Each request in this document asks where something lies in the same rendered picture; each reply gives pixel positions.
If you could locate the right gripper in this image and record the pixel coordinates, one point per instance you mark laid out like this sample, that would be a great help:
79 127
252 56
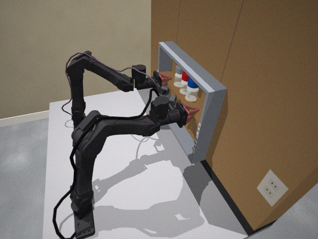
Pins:
179 114

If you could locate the white bottle with red cap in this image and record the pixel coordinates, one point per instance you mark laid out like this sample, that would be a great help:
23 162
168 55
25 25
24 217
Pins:
184 83

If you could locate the grey rectangular rack frame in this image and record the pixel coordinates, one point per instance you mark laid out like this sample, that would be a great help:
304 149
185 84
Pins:
215 94

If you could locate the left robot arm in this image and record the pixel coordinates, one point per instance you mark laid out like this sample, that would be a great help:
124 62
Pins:
123 82

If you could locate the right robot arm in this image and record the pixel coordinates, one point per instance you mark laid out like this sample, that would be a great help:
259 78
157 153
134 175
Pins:
92 145

